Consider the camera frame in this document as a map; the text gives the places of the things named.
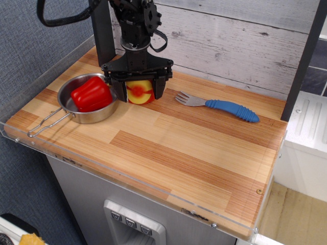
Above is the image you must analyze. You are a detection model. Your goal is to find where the blue handled fork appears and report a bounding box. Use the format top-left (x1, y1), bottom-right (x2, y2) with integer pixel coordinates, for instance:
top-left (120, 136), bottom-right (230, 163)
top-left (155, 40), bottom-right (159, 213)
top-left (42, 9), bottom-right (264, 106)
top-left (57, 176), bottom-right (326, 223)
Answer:
top-left (175, 91), bottom-right (260, 123)

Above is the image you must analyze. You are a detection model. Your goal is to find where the grey toy fridge cabinet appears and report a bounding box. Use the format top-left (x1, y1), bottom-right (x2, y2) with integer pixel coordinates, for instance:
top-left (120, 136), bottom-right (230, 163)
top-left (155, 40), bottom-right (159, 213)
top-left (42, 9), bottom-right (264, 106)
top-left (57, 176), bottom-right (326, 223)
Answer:
top-left (48, 157), bottom-right (237, 244)

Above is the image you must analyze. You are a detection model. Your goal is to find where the small steel pan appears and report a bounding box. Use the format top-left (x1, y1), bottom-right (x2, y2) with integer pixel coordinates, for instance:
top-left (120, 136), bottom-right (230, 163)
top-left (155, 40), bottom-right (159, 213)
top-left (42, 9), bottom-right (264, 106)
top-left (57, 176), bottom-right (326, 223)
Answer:
top-left (27, 72), bottom-right (120, 138)

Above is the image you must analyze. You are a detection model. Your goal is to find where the red toy bell pepper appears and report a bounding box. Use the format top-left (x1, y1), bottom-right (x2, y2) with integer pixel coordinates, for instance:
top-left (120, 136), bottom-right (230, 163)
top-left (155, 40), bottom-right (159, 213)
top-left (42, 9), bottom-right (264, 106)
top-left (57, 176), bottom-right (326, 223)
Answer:
top-left (71, 77), bottom-right (113, 112)

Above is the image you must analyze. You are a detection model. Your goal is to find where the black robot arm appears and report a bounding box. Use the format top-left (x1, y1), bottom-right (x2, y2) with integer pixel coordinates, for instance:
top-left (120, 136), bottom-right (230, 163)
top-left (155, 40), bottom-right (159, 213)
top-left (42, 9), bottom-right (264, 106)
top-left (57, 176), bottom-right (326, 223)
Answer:
top-left (101, 1), bottom-right (173, 102)

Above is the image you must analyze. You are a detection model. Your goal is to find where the yellow object at corner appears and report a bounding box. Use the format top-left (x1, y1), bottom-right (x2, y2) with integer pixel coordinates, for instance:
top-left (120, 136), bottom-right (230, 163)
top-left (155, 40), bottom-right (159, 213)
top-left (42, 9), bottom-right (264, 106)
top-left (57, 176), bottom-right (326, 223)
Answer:
top-left (19, 233), bottom-right (45, 245)

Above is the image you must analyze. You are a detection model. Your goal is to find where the white toy sink unit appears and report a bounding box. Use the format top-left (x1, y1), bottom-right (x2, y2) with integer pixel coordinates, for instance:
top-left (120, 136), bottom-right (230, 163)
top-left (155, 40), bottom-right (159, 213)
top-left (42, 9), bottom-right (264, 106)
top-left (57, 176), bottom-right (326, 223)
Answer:
top-left (273, 91), bottom-right (326, 201)

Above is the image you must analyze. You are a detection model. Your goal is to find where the clear acrylic table guard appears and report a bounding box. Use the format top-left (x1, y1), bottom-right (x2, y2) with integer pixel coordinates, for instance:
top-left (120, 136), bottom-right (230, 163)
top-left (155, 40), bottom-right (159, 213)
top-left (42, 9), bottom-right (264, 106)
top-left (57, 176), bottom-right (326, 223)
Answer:
top-left (6, 49), bottom-right (286, 239)

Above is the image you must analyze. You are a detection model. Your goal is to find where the dark vertical post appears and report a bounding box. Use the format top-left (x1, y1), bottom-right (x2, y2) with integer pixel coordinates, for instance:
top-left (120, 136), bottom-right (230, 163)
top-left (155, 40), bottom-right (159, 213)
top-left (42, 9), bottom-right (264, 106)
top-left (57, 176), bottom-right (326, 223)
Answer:
top-left (281, 0), bottom-right (326, 122)

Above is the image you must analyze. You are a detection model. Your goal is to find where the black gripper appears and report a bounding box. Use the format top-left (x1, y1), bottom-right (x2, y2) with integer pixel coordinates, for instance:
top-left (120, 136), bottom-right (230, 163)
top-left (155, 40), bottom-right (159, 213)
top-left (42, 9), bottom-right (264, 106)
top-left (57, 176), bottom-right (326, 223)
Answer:
top-left (101, 49), bottom-right (173, 102)

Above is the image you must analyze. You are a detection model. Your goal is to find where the orange yellow tin can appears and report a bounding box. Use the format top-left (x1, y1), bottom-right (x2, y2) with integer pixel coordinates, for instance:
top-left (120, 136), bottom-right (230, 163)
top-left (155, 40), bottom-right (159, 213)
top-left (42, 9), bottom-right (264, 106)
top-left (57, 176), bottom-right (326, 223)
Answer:
top-left (126, 80), bottom-right (155, 105)

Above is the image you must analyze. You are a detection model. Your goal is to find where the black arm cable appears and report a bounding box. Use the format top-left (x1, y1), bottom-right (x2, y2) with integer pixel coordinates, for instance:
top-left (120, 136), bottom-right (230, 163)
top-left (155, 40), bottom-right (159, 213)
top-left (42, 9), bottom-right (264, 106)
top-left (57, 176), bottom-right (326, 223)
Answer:
top-left (37, 0), bottom-right (103, 28)

